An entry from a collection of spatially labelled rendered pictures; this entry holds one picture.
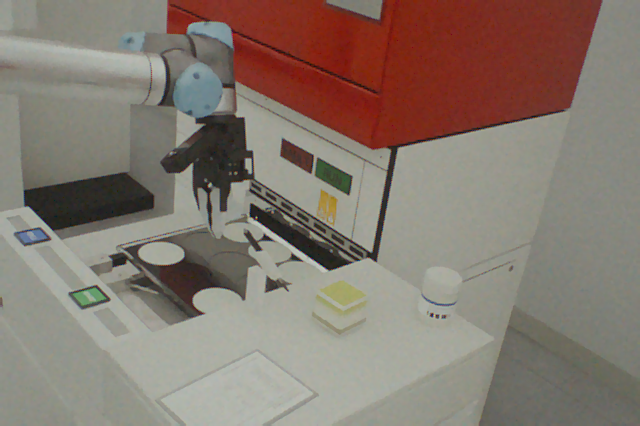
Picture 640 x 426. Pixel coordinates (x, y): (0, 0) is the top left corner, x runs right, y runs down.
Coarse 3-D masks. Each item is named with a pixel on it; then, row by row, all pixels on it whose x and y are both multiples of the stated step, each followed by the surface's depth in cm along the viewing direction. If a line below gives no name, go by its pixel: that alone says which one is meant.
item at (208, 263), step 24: (168, 240) 167; (192, 240) 169; (216, 240) 170; (264, 240) 173; (144, 264) 156; (192, 264) 159; (216, 264) 160; (240, 264) 162; (312, 264) 166; (168, 288) 150; (192, 288) 150; (216, 288) 152; (240, 288) 153
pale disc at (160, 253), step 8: (144, 248) 162; (152, 248) 163; (160, 248) 163; (168, 248) 164; (176, 248) 164; (144, 256) 159; (152, 256) 160; (160, 256) 160; (168, 256) 161; (176, 256) 161; (160, 264) 157; (168, 264) 158
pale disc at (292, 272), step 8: (288, 264) 164; (296, 264) 165; (304, 264) 165; (288, 272) 161; (296, 272) 161; (304, 272) 162; (312, 272) 162; (320, 272) 163; (288, 280) 158; (296, 280) 158
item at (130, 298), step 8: (112, 272) 156; (120, 296) 148; (128, 296) 148; (136, 296) 149; (128, 304) 146; (136, 304) 146; (144, 304) 147; (136, 312) 144; (144, 312) 144; (152, 312) 144; (144, 320) 142; (152, 320) 142; (160, 320) 142; (152, 328) 140; (160, 328) 140
